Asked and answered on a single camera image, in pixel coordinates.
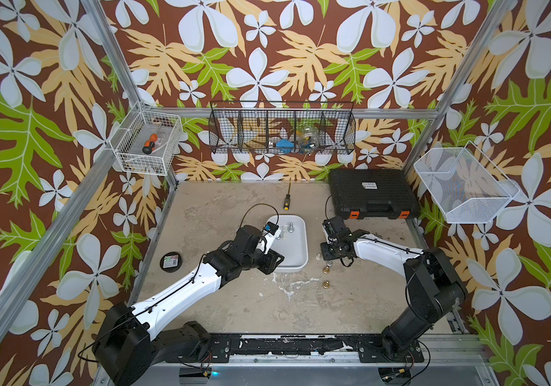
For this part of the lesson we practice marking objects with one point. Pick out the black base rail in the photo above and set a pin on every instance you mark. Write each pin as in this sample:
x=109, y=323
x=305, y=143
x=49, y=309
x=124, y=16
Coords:
x=368, y=348

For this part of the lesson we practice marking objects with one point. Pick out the white plastic storage box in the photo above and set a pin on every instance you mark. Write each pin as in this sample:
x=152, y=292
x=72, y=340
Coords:
x=293, y=246

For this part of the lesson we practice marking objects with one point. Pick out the red black screwdriver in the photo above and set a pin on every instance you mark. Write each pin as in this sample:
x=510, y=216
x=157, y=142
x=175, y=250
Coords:
x=150, y=145

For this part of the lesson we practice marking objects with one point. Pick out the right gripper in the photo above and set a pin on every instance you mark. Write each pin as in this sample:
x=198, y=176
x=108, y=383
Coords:
x=324, y=252

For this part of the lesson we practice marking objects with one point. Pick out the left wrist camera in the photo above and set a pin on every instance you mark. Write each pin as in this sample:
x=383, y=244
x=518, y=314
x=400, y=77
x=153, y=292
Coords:
x=268, y=236

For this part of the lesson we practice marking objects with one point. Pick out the black tool case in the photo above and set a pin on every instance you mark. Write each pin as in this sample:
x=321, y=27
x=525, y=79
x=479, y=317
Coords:
x=360, y=194

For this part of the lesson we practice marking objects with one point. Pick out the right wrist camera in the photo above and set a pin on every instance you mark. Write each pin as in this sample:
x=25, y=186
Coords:
x=335, y=229

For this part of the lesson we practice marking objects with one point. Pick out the clear bottle in basket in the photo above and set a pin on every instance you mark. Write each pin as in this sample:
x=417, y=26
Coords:
x=308, y=136

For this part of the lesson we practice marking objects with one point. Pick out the white mesh basket right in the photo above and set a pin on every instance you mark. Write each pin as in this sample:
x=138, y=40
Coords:
x=466, y=185

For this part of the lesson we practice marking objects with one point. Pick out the white wire basket left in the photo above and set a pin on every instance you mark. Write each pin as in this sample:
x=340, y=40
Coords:
x=128, y=141

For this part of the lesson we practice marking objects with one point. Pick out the blue object in basket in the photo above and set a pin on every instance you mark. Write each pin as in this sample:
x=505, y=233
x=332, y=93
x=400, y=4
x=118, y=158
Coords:
x=285, y=146

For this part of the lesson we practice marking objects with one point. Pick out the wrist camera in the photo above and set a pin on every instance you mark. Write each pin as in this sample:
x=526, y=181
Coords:
x=335, y=229
x=268, y=236

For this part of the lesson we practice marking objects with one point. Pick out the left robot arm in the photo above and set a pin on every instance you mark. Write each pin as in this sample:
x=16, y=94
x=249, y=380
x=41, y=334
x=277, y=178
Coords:
x=133, y=338

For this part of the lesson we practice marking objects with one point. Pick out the black wire basket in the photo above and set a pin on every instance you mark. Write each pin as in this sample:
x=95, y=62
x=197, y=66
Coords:
x=257, y=126

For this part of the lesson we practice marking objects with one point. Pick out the round black tape measure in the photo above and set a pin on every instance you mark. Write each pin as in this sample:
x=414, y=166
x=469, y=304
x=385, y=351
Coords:
x=171, y=262

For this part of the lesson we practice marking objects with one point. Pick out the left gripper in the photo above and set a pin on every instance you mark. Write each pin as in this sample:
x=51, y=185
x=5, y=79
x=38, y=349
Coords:
x=268, y=256

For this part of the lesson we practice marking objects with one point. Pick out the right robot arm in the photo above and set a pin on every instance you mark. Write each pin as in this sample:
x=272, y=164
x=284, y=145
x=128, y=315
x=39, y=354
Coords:
x=432, y=289

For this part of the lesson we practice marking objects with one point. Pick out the black yellow screwdriver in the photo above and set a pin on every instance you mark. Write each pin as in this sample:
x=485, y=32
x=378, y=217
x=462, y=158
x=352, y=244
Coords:
x=287, y=200

